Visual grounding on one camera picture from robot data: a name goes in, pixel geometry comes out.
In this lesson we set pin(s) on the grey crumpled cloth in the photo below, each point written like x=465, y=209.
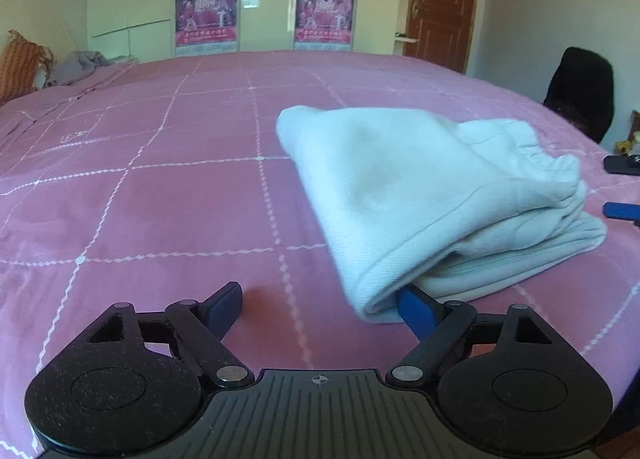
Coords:
x=77, y=68

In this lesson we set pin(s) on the pink wall poster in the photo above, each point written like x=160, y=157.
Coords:
x=207, y=14
x=325, y=14

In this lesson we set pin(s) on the pink checked bedsheet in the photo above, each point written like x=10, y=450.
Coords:
x=165, y=219

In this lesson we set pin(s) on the brown wooden door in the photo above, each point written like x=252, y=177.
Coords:
x=445, y=4

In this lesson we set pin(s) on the white pants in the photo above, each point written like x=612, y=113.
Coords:
x=400, y=189

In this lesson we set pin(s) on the small yellow object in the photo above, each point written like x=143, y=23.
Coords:
x=623, y=146

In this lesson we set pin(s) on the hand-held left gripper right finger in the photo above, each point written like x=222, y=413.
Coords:
x=415, y=311

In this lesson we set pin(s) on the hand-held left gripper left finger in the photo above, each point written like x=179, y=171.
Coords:
x=226, y=306

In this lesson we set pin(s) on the pink pillow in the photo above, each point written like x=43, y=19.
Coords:
x=22, y=121

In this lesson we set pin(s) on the orange striped pillow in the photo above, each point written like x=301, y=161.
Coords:
x=17, y=69

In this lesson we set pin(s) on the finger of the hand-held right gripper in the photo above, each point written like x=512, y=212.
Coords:
x=620, y=210
x=620, y=165

